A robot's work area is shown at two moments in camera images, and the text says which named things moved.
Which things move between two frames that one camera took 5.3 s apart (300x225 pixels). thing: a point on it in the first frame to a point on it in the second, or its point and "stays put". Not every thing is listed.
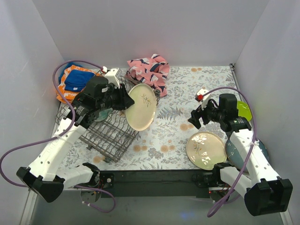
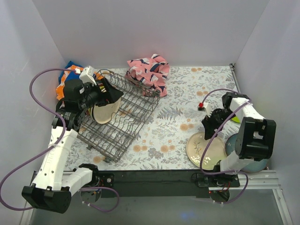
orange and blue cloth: (72, 79) stays put
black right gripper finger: (195, 116) to (210, 125)
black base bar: (188, 183) stays put
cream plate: (140, 115) to (103, 114)
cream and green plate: (206, 149) stays put
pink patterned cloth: (153, 71) stays put
